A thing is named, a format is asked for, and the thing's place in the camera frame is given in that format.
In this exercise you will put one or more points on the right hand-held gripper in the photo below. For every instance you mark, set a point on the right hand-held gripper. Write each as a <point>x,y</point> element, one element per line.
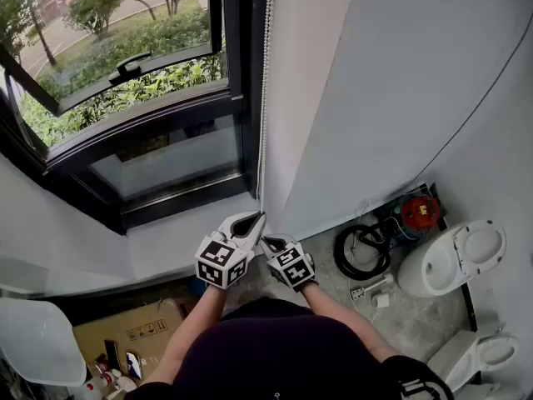
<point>295,271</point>

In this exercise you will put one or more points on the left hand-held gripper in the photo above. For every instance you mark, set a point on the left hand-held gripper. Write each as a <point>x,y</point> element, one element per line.
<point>216,265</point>

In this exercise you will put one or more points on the person's left forearm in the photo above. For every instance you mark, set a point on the person's left forearm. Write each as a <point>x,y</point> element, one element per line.
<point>187,336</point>

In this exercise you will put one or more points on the person's right forearm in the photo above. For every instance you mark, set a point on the person's right forearm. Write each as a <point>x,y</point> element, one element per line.
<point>345,323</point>

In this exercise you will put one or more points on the teal rag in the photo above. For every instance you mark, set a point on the teal rag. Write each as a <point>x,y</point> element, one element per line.
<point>198,286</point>

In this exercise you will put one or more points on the white power strip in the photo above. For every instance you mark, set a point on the white power strip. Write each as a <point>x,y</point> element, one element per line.
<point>375,285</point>

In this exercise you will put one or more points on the person's dark shirt torso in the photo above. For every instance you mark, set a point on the person's dark shirt torso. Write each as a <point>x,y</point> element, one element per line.
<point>283,356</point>

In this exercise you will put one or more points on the white adapter block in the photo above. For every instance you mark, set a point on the white adapter block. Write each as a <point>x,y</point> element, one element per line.
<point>380,300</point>

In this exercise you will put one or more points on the printed closed cardboard box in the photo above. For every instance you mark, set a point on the printed closed cardboard box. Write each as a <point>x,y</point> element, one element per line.
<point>141,315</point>

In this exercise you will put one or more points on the red and teal vacuum cleaner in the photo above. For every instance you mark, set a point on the red and teal vacuum cleaner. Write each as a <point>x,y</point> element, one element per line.
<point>420,211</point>

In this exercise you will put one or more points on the round white toilet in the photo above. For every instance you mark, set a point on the round white toilet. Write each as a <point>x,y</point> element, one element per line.
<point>433,265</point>

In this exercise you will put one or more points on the black smartphone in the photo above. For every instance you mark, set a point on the black smartphone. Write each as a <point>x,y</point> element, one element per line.
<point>112,354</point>
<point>134,365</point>

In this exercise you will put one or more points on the small red packet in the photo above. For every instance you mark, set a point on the small red packet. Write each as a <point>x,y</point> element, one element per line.
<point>102,359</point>

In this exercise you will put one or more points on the white plastic spoon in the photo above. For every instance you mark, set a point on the white plastic spoon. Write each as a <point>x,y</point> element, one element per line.
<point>125,385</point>

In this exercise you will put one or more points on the red capped white bottle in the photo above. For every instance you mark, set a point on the red capped white bottle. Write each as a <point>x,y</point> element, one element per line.
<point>102,381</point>

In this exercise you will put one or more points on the white toilet with tank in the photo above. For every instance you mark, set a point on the white toilet with tank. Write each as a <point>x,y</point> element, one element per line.
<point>479,356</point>

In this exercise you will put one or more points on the white ceramic basin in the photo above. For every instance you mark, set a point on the white ceramic basin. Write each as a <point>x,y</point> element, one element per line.
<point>37,340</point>

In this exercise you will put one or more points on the green trees and shrubs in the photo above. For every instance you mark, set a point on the green trees and shrubs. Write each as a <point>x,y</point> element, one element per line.
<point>125,27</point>

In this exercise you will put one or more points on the black window frame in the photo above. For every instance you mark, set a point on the black window frame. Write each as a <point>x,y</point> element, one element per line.
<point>166,119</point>

